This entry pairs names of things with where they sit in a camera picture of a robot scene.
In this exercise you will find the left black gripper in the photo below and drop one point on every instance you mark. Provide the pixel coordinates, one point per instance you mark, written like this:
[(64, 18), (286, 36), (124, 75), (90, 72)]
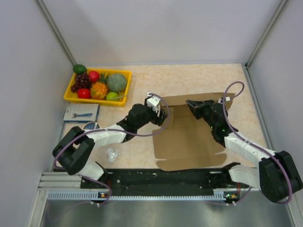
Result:
[(158, 120)]

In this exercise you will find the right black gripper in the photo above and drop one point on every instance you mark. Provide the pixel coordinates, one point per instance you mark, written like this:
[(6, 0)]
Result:
[(198, 107)]

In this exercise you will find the brown cardboard box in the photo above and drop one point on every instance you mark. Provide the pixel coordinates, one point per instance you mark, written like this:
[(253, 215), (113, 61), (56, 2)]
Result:
[(187, 143)]

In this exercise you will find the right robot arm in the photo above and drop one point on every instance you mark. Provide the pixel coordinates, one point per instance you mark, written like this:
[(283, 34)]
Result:
[(274, 173)]

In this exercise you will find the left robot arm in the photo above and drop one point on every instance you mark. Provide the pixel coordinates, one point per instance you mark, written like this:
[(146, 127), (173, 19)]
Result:
[(74, 150)]

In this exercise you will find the green lime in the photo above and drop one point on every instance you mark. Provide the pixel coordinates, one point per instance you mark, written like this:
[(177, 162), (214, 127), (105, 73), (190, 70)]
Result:
[(112, 96)]

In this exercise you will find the green melon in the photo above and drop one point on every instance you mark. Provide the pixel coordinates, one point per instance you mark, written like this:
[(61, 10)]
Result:
[(116, 82)]

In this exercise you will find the crumpled clear plastic wrap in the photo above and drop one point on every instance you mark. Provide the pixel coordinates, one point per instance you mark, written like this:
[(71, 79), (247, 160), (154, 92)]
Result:
[(113, 154)]

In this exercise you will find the orange pineapple toy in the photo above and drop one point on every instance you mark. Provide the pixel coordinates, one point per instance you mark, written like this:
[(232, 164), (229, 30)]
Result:
[(99, 89)]

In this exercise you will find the blue tape roll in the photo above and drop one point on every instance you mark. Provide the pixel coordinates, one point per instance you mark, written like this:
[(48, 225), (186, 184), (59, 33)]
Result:
[(91, 126)]

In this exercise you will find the red apple upper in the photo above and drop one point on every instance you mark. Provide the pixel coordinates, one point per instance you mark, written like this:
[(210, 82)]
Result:
[(94, 76)]

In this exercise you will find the red apple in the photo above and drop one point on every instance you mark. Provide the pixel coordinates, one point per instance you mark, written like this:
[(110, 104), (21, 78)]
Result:
[(94, 76), (84, 93)]

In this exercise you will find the red apple lower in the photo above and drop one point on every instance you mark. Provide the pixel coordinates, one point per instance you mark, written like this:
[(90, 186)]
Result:
[(84, 93)]

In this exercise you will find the razor blister pack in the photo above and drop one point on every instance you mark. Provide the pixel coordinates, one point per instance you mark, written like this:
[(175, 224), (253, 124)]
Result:
[(81, 113)]

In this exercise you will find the dark red grape bunch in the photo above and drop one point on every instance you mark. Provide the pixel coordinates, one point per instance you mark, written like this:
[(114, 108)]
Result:
[(82, 81)]

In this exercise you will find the yellow plastic tray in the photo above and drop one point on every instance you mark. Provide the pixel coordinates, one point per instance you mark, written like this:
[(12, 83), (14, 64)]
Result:
[(73, 97)]

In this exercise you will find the green avocado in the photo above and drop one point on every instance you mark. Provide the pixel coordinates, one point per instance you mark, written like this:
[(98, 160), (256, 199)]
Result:
[(79, 69)]

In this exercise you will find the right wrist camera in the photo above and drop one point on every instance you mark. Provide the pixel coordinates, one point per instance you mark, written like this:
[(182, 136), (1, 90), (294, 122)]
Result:
[(225, 99)]

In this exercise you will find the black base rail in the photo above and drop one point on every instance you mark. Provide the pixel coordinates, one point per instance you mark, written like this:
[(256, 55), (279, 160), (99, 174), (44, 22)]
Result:
[(156, 182)]

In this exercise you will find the grey cable duct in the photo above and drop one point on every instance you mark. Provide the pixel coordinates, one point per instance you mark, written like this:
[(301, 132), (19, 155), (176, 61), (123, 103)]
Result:
[(98, 195)]

